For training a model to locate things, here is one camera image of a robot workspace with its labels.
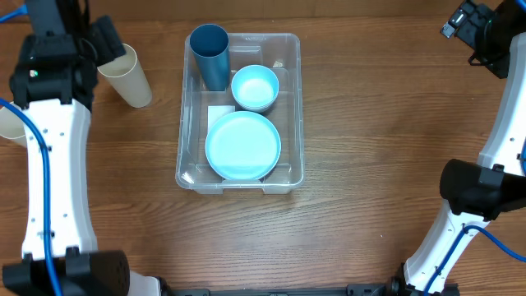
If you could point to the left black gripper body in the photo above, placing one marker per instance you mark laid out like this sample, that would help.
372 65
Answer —
99 51

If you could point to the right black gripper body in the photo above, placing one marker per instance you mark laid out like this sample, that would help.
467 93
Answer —
481 28

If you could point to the cream plastic cup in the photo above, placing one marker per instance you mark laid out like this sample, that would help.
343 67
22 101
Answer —
126 76
12 128

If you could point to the blue plastic cup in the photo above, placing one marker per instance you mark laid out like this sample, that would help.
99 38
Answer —
210 46

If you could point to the light blue plastic bowl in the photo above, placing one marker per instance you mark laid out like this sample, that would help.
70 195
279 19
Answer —
255 85

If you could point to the light blue plastic plate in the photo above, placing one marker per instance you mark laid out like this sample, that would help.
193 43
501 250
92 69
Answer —
243 145

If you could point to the grey plastic bowl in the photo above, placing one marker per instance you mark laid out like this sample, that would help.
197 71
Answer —
257 110

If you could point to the pink plastic bowl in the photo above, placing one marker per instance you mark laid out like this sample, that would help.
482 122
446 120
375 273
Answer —
240 105

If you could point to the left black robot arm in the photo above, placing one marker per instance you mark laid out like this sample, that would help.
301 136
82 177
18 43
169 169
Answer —
53 89

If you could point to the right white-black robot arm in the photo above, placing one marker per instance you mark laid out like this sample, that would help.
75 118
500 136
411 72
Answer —
474 194

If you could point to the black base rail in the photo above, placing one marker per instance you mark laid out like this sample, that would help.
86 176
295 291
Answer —
349 290

